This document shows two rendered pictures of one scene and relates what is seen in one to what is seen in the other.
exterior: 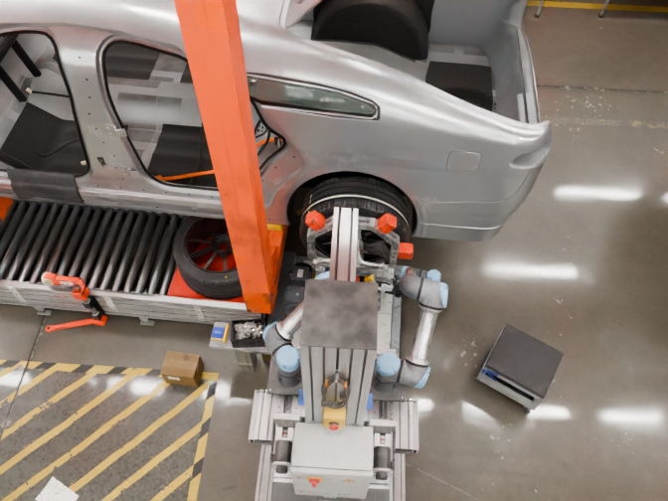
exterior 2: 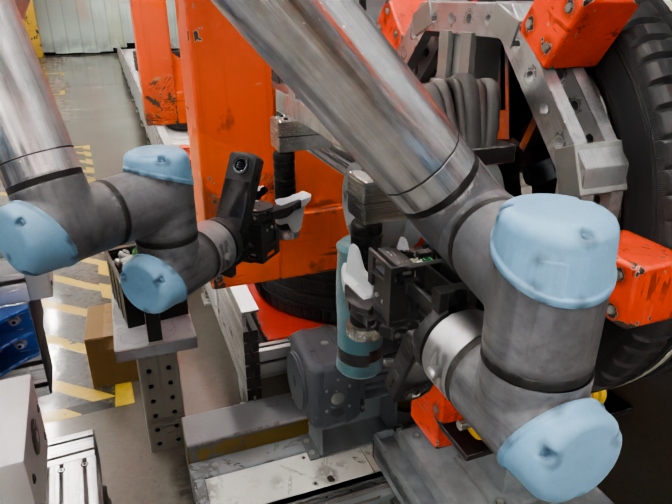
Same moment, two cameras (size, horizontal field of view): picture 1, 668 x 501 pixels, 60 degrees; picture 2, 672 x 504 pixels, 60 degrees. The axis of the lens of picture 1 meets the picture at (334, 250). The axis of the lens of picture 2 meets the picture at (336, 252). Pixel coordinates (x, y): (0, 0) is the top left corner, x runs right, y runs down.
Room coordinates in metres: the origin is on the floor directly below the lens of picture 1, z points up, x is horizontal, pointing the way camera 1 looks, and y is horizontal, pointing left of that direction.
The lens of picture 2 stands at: (1.39, -0.81, 1.13)
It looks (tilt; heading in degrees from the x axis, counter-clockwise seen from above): 24 degrees down; 65
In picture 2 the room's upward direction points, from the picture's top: straight up
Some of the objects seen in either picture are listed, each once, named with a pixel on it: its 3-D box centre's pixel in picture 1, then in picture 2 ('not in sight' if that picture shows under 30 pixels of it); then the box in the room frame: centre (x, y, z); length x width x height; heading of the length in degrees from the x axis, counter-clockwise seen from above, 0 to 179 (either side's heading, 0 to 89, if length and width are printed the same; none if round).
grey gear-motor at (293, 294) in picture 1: (300, 287); (377, 384); (1.99, 0.22, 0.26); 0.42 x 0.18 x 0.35; 176
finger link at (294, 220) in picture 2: not in sight; (295, 214); (1.71, 0.02, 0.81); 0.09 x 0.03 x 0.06; 22
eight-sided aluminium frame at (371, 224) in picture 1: (352, 247); (462, 193); (1.93, -0.11, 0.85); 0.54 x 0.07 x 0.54; 86
